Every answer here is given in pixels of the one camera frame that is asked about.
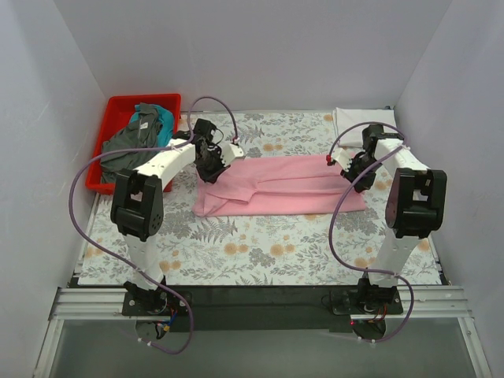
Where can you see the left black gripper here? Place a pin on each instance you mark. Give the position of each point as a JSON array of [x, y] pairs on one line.
[[210, 167]]

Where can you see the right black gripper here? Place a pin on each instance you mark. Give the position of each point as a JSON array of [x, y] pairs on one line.
[[360, 176]]

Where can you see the pink t shirt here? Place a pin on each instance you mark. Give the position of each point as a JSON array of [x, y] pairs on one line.
[[265, 186]]

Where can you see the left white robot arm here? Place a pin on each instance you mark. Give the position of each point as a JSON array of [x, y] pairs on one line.
[[138, 211]]

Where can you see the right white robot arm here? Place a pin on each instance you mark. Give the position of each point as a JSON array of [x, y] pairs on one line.
[[414, 209]]

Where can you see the teal t shirt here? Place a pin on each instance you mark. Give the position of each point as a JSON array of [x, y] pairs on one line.
[[152, 124]]

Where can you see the folded white t shirt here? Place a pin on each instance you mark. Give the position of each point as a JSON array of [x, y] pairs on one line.
[[345, 118]]

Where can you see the floral table mat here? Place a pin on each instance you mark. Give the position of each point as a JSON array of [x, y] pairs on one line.
[[306, 249]]

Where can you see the red plastic bin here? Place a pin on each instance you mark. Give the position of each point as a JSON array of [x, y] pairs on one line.
[[118, 112]]

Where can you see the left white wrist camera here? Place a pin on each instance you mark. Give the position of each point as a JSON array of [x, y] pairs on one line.
[[231, 152]]

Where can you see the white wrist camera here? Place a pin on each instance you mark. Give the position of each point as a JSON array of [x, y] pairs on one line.
[[340, 157], [231, 152]]

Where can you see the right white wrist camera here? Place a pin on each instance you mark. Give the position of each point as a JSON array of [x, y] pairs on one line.
[[340, 157]]

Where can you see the aluminium rail frame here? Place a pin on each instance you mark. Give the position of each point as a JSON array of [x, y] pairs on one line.
[[105, 304]]

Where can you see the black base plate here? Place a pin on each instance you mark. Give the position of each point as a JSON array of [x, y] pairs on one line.
[[261, 308]]

